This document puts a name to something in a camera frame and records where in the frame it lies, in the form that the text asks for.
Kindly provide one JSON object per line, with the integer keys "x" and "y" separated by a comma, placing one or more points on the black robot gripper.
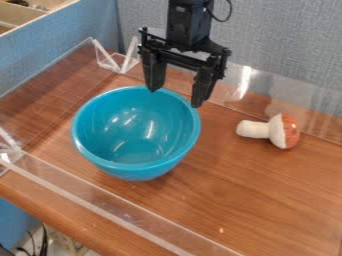
{"x": 183, "y": 45}

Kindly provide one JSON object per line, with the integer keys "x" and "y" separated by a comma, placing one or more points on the white and brown toy mushroom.
{"x": 281, "y": 130}

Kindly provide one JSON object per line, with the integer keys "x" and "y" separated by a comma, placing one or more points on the blue plastic bowl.
{"x": 135, "y": 133}

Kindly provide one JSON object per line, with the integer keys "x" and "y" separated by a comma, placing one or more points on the wooden shelf unit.
{"x": 20, "y": 12}

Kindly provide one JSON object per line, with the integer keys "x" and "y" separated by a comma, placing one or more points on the clear acrylic barrier wall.
{"x": 241, "y": 198}

